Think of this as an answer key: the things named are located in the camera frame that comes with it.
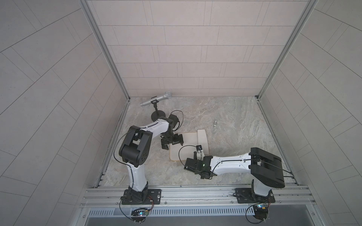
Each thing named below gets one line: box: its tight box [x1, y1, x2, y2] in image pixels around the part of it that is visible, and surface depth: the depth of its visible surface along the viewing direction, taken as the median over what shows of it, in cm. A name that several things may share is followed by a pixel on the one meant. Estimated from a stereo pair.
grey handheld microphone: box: [140, 91, 173, 106], surface depth 89 cm
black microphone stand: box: [150, 98, 166, 122], surface depth 104 cm
